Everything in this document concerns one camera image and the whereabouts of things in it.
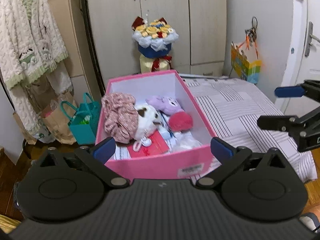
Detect pink floral scrunchie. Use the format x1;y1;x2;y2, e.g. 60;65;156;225
101;92;138;144

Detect white charm keychain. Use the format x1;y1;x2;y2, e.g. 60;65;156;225
132;136;152;152

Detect red strawberry plush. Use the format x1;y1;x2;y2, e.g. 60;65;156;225
168;112;193;132

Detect red envelope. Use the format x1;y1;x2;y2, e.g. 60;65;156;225
127;130;169;158

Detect white panda plush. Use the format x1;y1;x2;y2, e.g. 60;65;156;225
133;103;161;141

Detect blue wet wipes pack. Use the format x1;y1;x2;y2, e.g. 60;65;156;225
157;113;174;140

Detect purple plush toy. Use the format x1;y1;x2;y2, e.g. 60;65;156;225
146;96;184;116

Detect white paper sheet in box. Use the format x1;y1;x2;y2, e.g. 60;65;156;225
111;143;131;160

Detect white door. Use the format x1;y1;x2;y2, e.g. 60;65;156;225
274;0;320;117

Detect teal tote bag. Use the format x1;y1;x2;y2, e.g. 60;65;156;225
60;93;101;145

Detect colourful paper gift bag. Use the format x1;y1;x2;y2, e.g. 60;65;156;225
231;35;262;85

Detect striped white tablecloth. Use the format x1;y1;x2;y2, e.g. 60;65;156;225
183;78;317;182

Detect brown paper bag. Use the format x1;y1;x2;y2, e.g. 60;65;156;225
13;92;77;145

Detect black keys on hook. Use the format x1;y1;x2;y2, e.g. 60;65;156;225
245;16;258;44

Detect pink cardboard box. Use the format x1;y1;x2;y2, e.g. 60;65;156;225
96;70;215;180

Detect cream gift box red ribbon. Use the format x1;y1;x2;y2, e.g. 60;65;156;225
139;54;172;73

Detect beige wardrobe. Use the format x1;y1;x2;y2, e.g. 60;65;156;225
87;0;227;82

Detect cream knitted cardigan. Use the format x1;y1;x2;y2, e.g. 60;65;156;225
1;0;73;139

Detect flower bouquet blue wrap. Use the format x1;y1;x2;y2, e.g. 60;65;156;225
131;17;179;59

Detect black clothes rack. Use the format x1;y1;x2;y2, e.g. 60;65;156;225
0;0;106;140

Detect silver door handle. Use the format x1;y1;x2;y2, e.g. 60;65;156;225
304;21;320;57

